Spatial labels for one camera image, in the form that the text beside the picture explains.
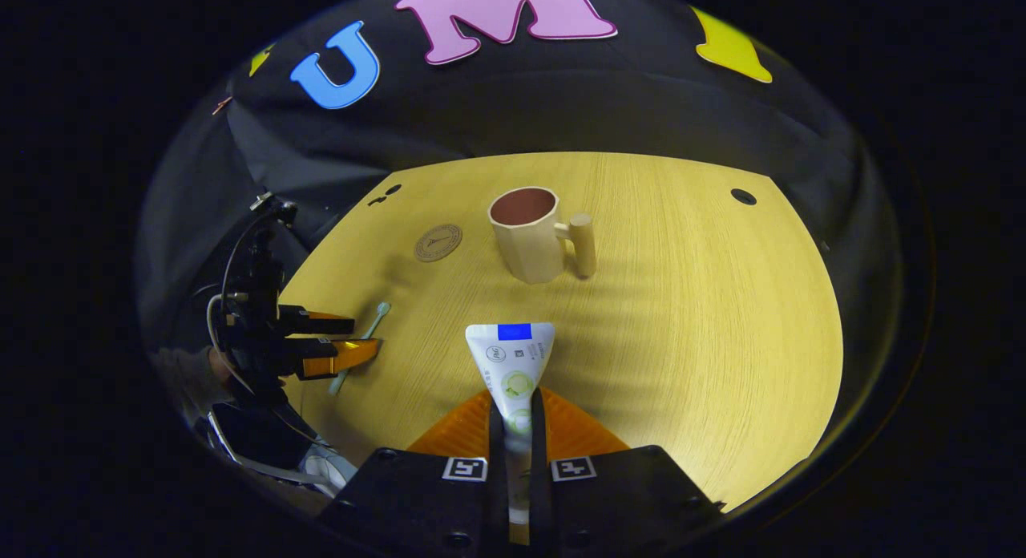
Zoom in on white toothpaste tube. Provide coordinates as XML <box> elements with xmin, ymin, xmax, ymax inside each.
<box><xmin>465</xmin><ymin>323</ymin><xmax>555</xmax><ymax>527</ymax></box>

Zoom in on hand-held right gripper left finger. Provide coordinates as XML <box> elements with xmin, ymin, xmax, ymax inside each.
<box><xmin>321</xmin><ymin>388</ymin><xmax>511</xmax><ymax>558</ymax></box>

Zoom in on round brown coaster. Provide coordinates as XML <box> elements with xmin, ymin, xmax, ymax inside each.
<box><xmin>414</xmin><ymin>224</ymin><xmax>463</xmax><ymax>263</ymax></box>

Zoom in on black cable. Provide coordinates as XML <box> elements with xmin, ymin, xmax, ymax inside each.
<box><xmin>220</xmin><ymin>213</ymin><xmax>277</xmax><ymax>302</ymax></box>

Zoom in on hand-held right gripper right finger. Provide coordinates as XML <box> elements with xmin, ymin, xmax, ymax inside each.
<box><xmin>529</xmin><ymin>388</ymin><xmax>727</xmax><ymax>558</ymax></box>

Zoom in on beige cup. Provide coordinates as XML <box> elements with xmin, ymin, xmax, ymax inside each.
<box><xmin>488</xmin><ymin>187</ymin><xmax>598</xmax><ymax>285</ymax></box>

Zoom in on white cable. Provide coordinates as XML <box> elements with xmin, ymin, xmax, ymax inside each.
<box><xmin>206</xmin><ymin>292</ymin><xmax>358</xmax><ymax>491</ymax></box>

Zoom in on pale green toothbrush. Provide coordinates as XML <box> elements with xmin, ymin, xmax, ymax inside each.
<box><xmin>329</xmin><ymin>301</ymin><xmax>391</xmax><ymax>396</ymax></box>

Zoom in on black backdrop cloth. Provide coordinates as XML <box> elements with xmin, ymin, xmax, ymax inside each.
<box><xmin>136</xmin><ymin>0</ymin><xmax>903</xmax><ymax>366</ymax></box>

